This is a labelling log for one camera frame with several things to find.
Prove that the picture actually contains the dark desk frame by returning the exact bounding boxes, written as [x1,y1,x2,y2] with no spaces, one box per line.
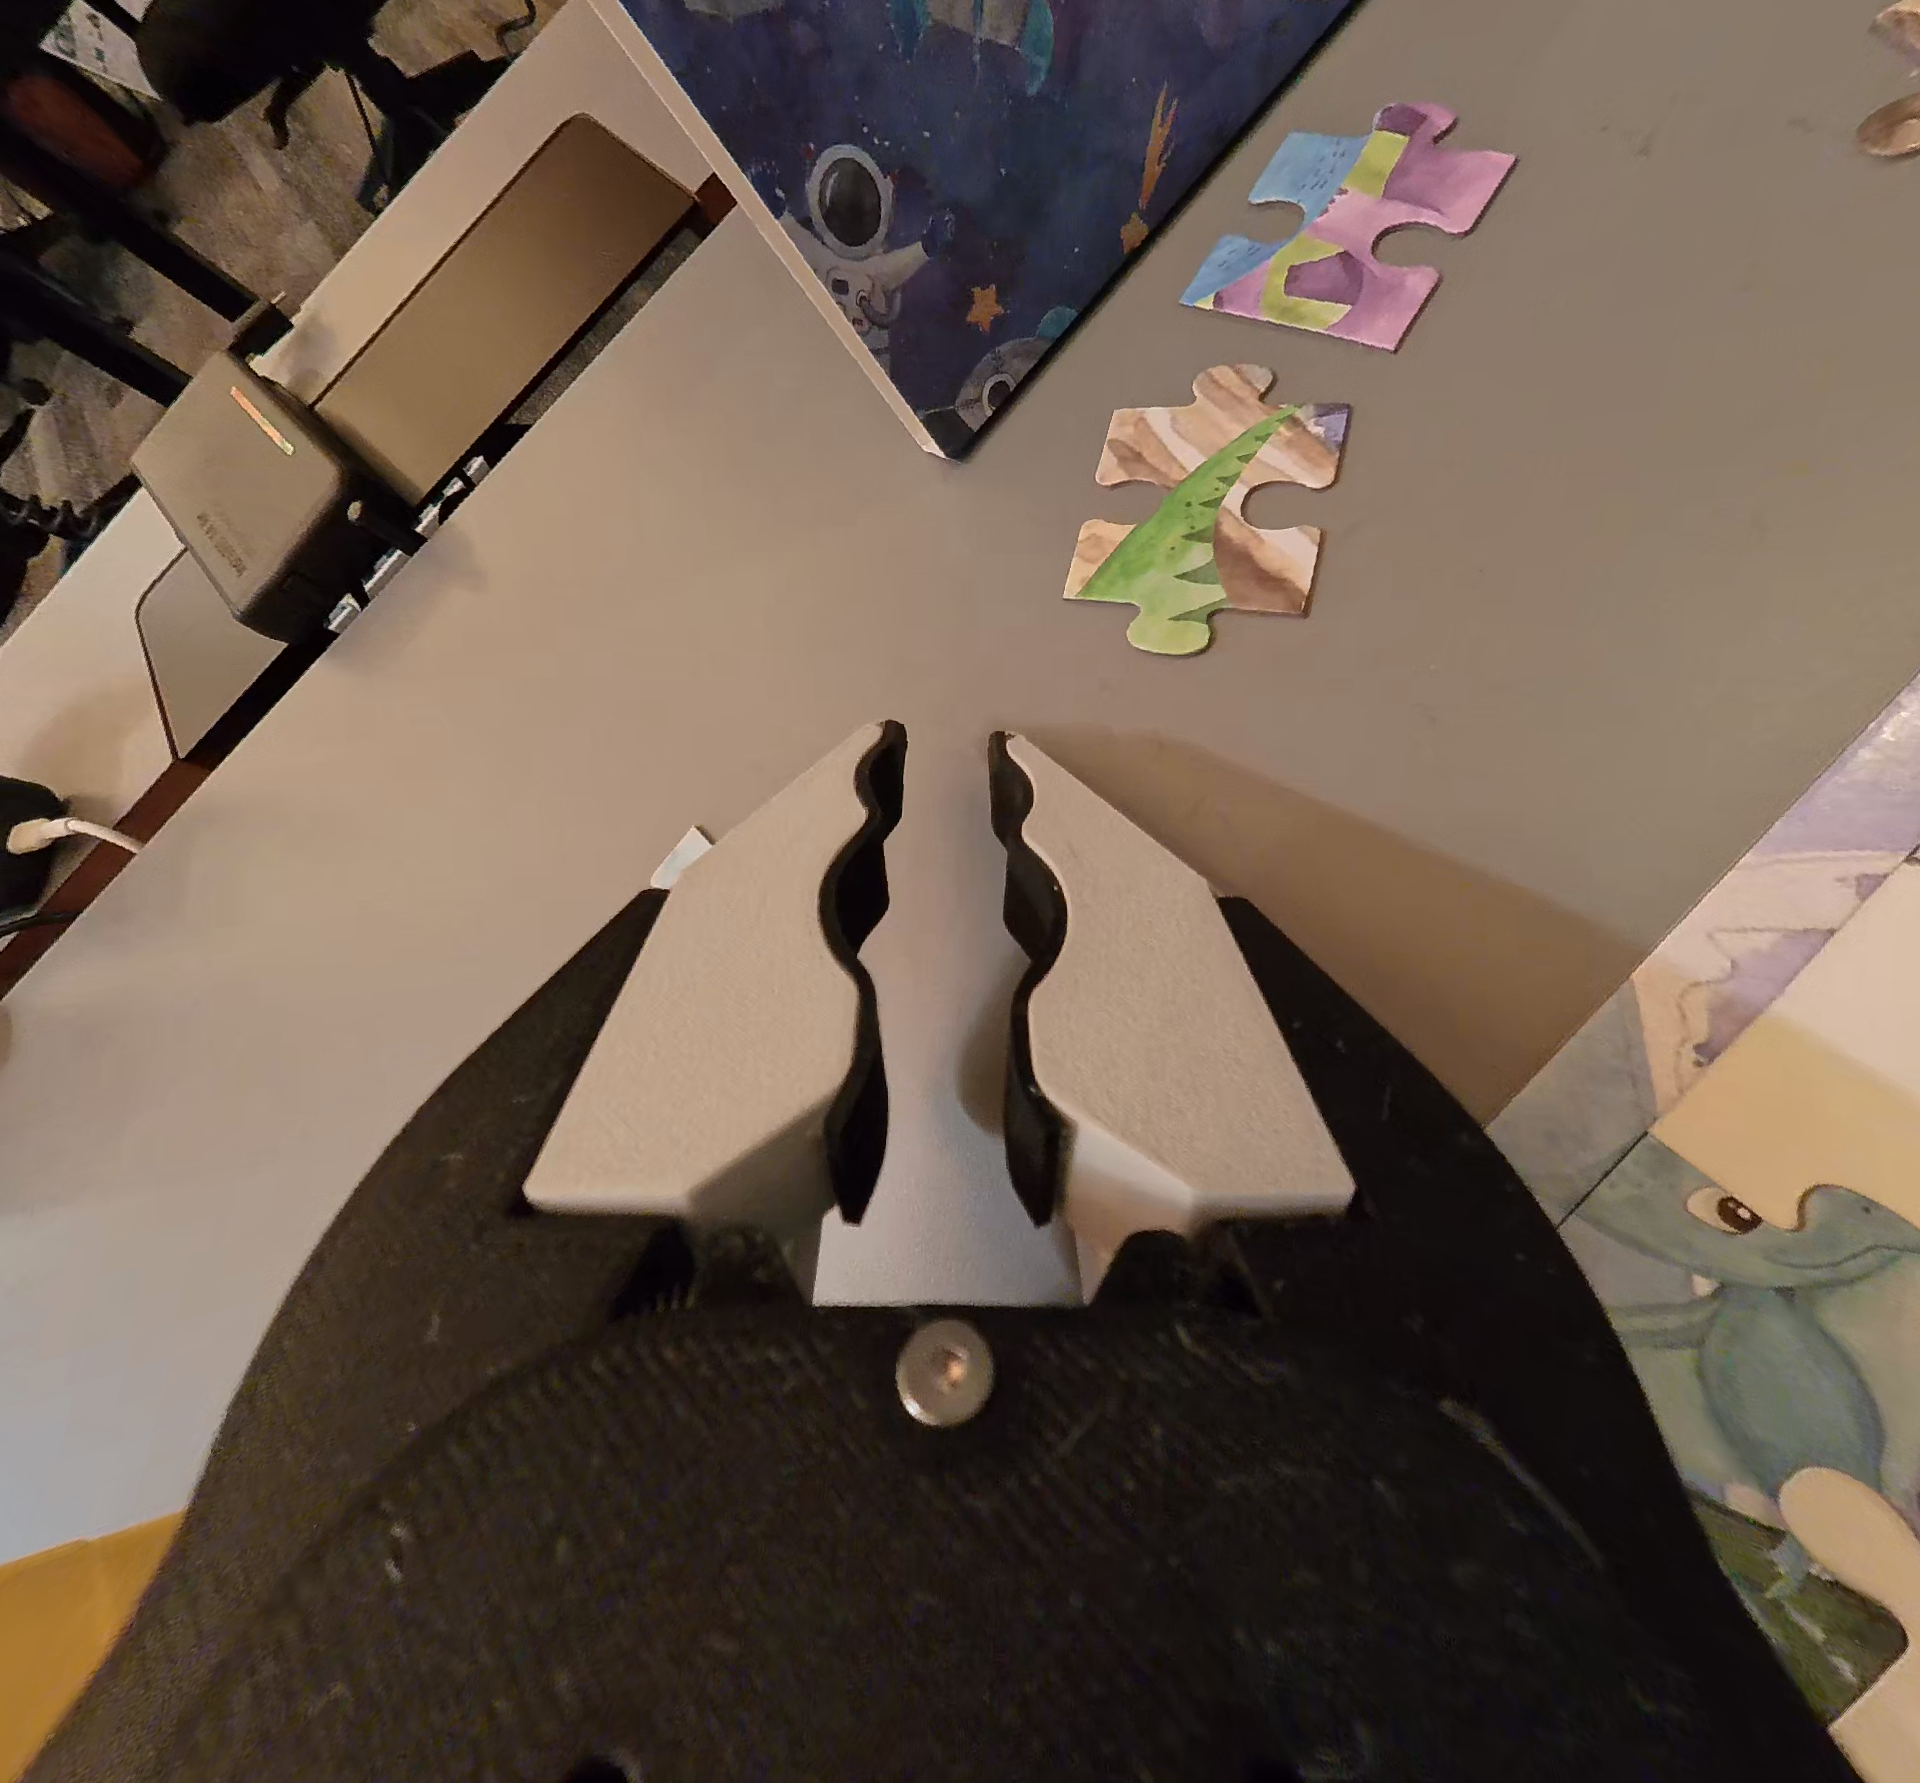
[0,0,264,404]

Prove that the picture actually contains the purple blue yellow puzzle piece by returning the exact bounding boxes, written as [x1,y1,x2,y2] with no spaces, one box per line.
[1177,103,1517,351]

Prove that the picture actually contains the illustrated puzzle box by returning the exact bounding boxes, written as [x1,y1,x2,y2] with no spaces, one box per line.
[481,0,1486,464]

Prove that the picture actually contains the dark grey charger box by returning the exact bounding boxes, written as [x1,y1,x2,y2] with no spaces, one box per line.
[127,349,384,642]

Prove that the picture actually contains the green tail brown puzzle piece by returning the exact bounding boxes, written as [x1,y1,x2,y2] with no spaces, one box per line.
[1061,361,1354,658]

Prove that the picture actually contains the scattered loose puzzle pieces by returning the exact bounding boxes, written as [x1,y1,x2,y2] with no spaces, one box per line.
[1856,0,1920,155]

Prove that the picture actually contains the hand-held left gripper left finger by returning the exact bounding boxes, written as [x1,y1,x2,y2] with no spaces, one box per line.
[522,720,910,1236]

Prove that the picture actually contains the dinosaur puzzle board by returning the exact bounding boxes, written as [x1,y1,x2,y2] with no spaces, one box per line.
[1484,679,1920,1783]

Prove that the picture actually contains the white neighbouring desk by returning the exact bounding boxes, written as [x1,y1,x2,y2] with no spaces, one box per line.
[0,0,723,795]

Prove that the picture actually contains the small black charger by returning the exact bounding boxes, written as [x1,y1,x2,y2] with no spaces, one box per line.
[0,775,69,913]

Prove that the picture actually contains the yellow box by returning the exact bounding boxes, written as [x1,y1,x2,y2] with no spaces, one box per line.
[0,1513,188,1783]

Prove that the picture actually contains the black office chair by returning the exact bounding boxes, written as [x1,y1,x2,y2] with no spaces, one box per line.
[135,0,437,150]

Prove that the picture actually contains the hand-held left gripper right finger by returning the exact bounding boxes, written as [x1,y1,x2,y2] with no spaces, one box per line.
[988,729,1358,1242]

